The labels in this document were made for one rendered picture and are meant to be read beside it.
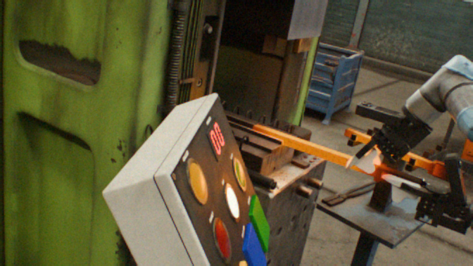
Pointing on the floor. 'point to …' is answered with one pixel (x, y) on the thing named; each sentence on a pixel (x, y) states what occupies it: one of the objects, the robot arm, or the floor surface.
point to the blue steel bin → (333, 80)
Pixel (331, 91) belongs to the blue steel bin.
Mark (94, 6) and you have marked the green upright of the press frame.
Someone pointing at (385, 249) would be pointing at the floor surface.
